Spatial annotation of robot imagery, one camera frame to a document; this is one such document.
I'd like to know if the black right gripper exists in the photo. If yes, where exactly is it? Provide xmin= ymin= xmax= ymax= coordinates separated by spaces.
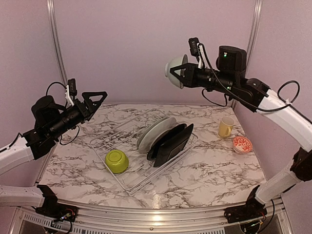
xmin=170 ymin=62 xmax=237 ymax=95

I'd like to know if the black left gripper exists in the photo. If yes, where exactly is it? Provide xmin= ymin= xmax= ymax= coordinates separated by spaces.
xmin=48 ymin=91 xmax=107 ymax=138

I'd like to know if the pale grey-green bowl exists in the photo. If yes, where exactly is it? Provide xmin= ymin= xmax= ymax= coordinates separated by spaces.
xmin=164 ymin=54 xmax=188 ymax=89

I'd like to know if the yellow ceramic mug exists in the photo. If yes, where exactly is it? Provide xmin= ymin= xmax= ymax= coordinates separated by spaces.
xmin=218 ymin=117 xmax=235 ymax=138

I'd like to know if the red patterned white bowl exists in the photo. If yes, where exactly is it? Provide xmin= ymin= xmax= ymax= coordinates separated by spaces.
xmin=232 ymin=136 xmax=253 ymax=154

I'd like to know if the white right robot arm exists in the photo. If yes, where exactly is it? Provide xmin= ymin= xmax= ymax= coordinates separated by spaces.
xmin=165 ymin=43 xmax=312 ymax=218

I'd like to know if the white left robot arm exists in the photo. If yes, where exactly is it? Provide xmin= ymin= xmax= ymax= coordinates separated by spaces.
xmin=0 ymin=91 xmax=108 ymax=217

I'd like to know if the lime green bowl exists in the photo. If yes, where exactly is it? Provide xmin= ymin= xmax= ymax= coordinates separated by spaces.
xmin=104 ymin=150 xmax=129 ymax=174

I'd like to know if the grey floral plate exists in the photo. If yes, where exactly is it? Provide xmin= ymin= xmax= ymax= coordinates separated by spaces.
xmin=137 ymin=117 xmax=177 ymax=153

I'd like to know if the black square plate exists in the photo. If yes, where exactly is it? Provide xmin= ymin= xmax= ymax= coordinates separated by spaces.
xmin=149 ymin=123 xmax=194 ymax=167

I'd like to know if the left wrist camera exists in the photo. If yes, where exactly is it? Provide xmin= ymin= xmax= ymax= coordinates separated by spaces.
xmin=65 ymin=78 xmax=78 ymax=106

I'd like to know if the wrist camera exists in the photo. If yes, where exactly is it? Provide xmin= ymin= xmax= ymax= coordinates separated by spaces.
xmin=188 ymin=38 xmax=205 ymax=69
xmin=65 ymin=78 xmax=78 ymax=106

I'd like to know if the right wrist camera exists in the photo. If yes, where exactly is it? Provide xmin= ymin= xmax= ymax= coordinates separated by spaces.
xmin=188 ymin=38 xmax=205 ymax=69

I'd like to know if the right aluminium corner post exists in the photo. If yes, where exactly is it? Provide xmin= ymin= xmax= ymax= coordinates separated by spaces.
xmin=231 ymin=0 xmax=263 ymax=109

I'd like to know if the aluminium corner post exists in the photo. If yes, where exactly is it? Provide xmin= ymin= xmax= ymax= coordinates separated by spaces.
xmin=231 ymin=0 xmax=263 ymax=109
xmin=46 ymin=0 xmax=68 ymax=84

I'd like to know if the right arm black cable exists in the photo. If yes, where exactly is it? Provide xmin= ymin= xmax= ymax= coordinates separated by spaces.
xmin=201 ymin=43 xmax=300 ymax=108

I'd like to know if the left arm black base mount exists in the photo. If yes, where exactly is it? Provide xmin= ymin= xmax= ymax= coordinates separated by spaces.
xmin=35 ymin=185 xmax=78 ymax=222

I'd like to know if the left aluminium corner post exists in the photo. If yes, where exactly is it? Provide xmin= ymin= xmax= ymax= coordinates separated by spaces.
xmin=46 ymin=0 xmax=68 ymax=84

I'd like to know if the aluminium front frame rail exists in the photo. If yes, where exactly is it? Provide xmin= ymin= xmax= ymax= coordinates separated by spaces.
xmin=8 ymin=198 xmax=293 ymax=234

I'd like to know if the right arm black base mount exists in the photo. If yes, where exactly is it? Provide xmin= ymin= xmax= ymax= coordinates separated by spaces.
xmin=224 ymin=185 xmax=267 ymax=223

